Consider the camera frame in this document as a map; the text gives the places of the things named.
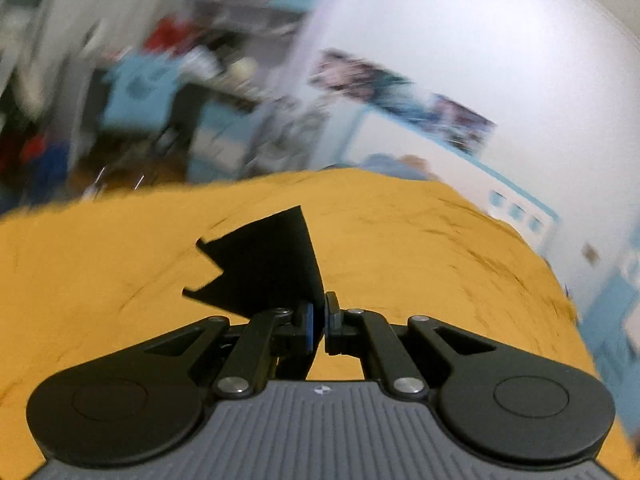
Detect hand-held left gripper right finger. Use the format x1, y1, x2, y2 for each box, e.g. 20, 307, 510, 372
324, 292, 496, 397

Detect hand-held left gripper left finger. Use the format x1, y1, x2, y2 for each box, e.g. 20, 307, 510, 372
142, 300, 318, 397

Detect black pants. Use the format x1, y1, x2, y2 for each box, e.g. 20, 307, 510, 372
182, 205, 325, 321

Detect yellow quilted blanket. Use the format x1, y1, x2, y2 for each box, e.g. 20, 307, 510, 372
0, 169, 626, 480

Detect blue pillow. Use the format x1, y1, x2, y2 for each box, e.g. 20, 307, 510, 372
360, 154, 436, 181

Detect white and blue headboard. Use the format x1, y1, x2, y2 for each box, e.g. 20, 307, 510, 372
350, 110, 561, 256

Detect desk with blue drawers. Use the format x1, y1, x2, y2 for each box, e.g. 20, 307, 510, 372
175, 80, 266, 181

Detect round white ball lamp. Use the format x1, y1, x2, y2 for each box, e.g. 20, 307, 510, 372
227, 57, 258, 81

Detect blue smiley-face chair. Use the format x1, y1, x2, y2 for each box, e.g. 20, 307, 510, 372
102, 57, 181, 131

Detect red bag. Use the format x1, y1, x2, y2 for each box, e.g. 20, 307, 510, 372
145, 20, 193, 53

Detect white patterned curtain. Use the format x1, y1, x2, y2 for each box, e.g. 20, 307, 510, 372
0, 0, 101, 111

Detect teal anime wall poster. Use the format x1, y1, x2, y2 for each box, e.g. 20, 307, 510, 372
370, 67, 433, 121

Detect pale blue anime wall poster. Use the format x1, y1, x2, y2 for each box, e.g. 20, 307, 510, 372
432, 94, 497, 155

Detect pink anime wall poster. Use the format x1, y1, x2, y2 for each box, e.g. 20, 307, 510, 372
310, 50, 371, 96

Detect white and blue wall shelf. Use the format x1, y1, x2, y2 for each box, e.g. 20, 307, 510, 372
190, 0, 321, 46

